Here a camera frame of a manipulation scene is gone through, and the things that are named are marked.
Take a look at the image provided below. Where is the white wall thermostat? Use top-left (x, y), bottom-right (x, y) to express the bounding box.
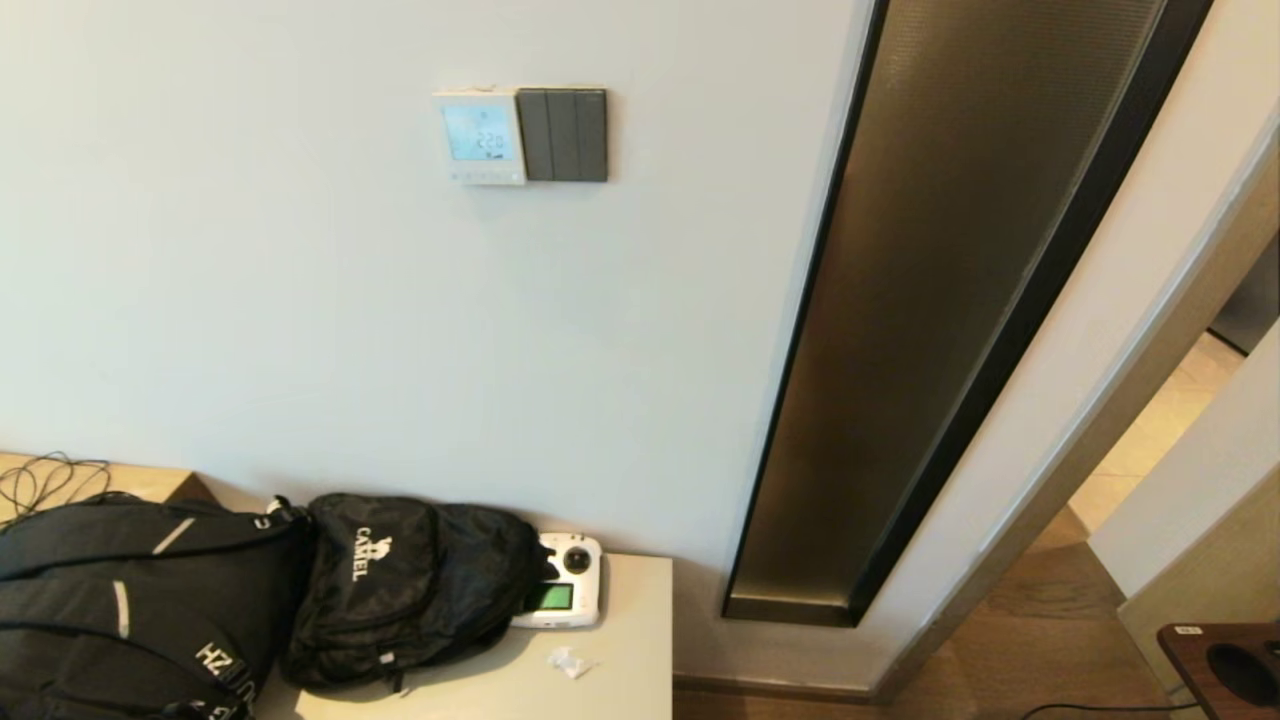
top-left (433, 90), bottom-right (528, 188)

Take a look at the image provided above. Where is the white remote controller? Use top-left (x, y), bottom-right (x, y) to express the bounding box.
top-left (510, 534), bottom-right (605, 632)

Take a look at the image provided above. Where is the beige cabinet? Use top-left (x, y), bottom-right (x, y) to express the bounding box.
top-left (250, 480), bottom-right (675, 720)

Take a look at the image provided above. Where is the crumpled clear plastic wrapper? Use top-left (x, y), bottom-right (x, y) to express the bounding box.
top-left (546, 648), bottom-right (599, 683)

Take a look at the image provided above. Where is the black Camel backpack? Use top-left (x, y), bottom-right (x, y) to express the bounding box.
top-left (279, 493), bottom-right (557, 699)

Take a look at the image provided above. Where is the light wooden desk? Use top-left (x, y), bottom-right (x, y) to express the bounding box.
top-left (0, 452), bottom-right (217, 513)

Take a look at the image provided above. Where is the black backpack with grey stripes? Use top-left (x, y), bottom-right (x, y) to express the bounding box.
top-left (0, 494), bottom-right (313, 720)

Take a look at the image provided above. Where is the dark brown wooden table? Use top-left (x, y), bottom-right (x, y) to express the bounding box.
top-left (1157, 622), bottom-right (1280, 720)

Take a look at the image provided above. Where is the grey wall light switch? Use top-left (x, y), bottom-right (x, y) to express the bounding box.
top-left (517, 87), bottom-right (610, 184)

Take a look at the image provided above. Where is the grey door frame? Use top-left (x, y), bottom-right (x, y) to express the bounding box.
top-left (875, 130), bottom-right (1280, 703)

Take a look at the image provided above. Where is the black floor cable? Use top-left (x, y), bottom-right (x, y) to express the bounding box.
top-left (1020, 702), bottom-right (1207, 720)

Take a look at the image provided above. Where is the thin black tangled cable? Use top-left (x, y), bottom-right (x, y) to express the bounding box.
top-left (0, 452), bottom-right (112, 527)

